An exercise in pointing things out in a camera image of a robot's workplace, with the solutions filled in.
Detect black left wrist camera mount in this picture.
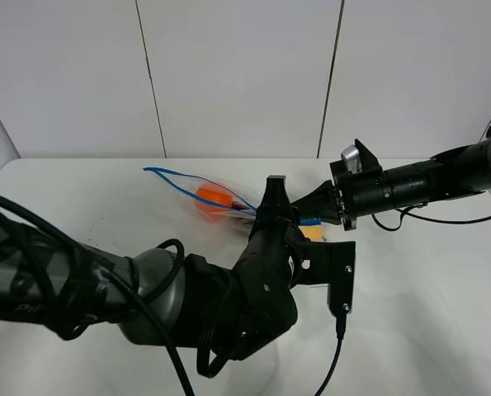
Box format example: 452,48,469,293
291,240,356,318

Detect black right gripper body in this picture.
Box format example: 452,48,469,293
330,160,394,230

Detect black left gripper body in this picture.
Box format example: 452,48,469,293
195,220,305,361

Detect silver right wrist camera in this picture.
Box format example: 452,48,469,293
341,144,362,174

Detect clear zip bag blue seal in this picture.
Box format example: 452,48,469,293
142,166,327,243

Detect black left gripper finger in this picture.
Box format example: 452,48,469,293
256,175,300,225

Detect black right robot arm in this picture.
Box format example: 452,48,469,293
293,126,491,230

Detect orange fruit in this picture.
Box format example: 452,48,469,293
195,183,234,221

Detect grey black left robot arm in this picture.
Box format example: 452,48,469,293
0,178,307,376

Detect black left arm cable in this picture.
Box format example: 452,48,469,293
0,187,347,396

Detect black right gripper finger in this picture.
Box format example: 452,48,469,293
306,210,342,225
291,180,338,215

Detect dark purple eggplant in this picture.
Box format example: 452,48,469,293
232,201,257,236

